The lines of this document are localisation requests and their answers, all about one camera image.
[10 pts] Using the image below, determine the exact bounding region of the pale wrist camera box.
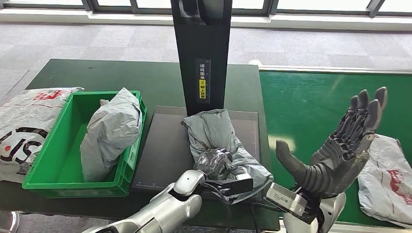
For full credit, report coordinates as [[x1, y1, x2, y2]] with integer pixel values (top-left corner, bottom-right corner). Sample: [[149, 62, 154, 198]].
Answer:
[[265, 182, 308, 217], [206, 173, 254, 198]]

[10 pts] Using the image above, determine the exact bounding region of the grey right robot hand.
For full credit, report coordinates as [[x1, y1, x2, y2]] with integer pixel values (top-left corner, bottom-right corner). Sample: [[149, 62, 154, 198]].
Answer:
[[275, 86, 388, 198]]

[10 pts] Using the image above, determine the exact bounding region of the grey parcel with red stripe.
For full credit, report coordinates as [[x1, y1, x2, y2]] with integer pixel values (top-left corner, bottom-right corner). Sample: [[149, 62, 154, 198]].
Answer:
[[357, 133, 412, 229]]

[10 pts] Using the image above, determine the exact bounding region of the white grey base part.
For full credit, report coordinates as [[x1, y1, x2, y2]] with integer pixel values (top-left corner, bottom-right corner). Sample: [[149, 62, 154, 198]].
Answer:
[[0, 211, 20, 233]]

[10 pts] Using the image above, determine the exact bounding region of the grey parcel with red smear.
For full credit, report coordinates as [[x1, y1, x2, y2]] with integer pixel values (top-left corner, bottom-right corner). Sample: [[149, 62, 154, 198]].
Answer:
[[181, 109, 274, 205]]

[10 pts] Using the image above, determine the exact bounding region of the white window sill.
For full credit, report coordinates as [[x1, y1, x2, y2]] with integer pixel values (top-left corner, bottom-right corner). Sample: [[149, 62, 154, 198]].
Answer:
[[0, 4, 412, 32]]

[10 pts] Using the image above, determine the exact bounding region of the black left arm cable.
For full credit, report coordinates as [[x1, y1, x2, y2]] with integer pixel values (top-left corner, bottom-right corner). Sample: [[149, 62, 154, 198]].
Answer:
[[203, 182, 232, 219]]

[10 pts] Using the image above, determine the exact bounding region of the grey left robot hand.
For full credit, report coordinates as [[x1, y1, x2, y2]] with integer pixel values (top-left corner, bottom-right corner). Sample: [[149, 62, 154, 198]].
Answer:
[[194, 148, 237, 181]]

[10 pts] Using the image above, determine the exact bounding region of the green plastic crate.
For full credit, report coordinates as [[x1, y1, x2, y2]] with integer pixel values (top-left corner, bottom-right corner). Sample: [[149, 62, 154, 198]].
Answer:
[[21, 90, 148, 199]]

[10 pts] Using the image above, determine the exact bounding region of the white conveyor frame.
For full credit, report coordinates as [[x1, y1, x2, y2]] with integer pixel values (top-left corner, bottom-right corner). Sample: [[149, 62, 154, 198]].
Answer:
[[249, 58, 412, 233]]

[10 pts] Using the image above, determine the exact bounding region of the dark window frame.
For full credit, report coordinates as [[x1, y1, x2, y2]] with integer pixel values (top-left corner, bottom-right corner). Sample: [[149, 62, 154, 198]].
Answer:
[[0, 0, 412, 17]]

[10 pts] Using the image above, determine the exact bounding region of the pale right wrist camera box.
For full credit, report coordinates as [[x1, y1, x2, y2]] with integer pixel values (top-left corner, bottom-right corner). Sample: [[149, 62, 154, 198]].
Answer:
[[265, 182, 308, 217]]

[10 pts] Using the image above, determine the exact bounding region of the large white printed parcel bag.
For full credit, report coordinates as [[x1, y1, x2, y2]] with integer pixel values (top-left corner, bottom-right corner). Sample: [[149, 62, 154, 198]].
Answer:
[[0, 86, 85, 184]]

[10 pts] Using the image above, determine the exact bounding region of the green conveyor belt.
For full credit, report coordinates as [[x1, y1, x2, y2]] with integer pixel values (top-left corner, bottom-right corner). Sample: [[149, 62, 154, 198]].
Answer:
[[259, 70, 412, 229]]

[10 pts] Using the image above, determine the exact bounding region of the grey parcel with long tear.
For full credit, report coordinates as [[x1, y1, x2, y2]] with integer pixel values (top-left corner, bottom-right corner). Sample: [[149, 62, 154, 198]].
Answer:
[[80, 87, 143, 183]]

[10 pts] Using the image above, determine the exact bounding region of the black inbound scanner machine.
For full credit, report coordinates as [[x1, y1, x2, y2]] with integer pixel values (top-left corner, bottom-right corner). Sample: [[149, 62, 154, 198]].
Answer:
[[130, 0, 262, 201]]

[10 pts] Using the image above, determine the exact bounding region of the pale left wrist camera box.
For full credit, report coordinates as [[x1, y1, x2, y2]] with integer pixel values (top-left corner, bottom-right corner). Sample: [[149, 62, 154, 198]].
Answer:
[[206, 173, 254, 198]]

